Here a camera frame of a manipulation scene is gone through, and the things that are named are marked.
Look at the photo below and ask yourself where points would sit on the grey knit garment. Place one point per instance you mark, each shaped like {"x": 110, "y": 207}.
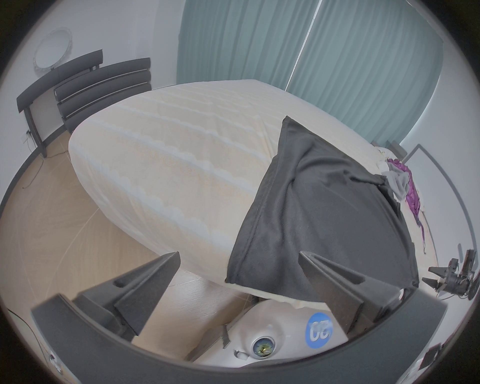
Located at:
{"x": 399, "y": 182}

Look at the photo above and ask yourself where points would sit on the grey bedside table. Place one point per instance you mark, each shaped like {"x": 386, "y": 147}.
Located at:
{"x": 395, "y": 147}

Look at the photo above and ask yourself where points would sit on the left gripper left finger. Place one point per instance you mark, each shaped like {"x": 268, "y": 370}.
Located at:
{"x": 146, "y": 292}

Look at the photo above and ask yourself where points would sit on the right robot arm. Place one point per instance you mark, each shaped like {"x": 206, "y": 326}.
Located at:
{"x": 468, "y": 262}

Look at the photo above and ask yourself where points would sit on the white printed pillow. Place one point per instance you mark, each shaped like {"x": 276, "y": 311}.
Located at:
{"x": 383, "y": 155}

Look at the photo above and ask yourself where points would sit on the black chest of drawers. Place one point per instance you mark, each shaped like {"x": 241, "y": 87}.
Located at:
{"x": 101, "y": 93}

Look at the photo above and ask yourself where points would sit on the black dressing table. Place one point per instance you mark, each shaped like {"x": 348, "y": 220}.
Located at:
{"x": 45, "y": 84}

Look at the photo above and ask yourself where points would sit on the bed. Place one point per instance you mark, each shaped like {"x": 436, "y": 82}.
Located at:
{"x": 168, "y": 157}

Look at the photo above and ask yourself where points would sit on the blue-green curtain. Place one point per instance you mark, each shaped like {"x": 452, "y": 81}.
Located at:
{"x": 243, "y": 41}
{"x": 367, "y": 67}

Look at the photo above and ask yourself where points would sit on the purple satin garment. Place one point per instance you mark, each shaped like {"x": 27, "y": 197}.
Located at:
{"x": 412, "y": 191}

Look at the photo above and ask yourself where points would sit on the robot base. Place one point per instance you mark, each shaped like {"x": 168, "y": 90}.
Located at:
{"x": 277, "y": 318}

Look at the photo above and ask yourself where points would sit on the black T-shirt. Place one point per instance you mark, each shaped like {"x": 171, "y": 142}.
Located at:
{"x": 318, "y": 210}

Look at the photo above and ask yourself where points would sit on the round white mirror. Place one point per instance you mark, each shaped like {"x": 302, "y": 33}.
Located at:
{"x": 52, "y": 48}

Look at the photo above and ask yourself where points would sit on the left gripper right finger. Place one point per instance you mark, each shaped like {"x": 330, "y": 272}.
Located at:
{"x": 337, "y": 292}

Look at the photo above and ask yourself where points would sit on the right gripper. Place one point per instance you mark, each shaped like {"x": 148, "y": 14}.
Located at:
{"x": 452, "y": 277}

